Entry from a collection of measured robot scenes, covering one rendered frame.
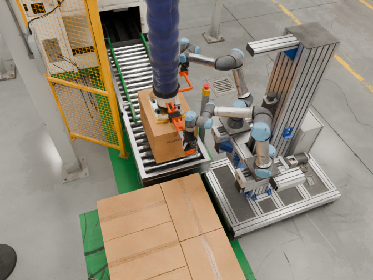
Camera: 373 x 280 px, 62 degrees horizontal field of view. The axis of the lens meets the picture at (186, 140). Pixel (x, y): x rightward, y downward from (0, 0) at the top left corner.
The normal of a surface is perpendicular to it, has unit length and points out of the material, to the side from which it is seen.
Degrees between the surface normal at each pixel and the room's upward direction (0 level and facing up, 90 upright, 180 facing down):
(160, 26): 80
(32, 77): 90
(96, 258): 0
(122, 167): 0
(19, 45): 90
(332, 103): 0
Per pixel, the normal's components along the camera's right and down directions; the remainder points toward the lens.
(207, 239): 0.03, -0.63
